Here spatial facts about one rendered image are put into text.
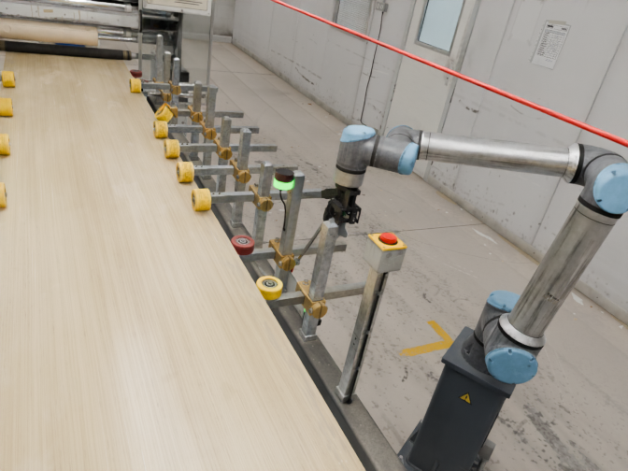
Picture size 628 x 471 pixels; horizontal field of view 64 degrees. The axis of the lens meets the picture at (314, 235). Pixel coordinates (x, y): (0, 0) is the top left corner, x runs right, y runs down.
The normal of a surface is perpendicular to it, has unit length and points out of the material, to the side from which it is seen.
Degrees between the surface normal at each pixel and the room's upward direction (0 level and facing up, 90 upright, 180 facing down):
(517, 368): 95
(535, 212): 90
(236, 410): 0
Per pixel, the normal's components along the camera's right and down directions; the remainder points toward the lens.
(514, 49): -0.89, 0.07
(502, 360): -0.25, 0.51
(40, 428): 0.17, -0.86
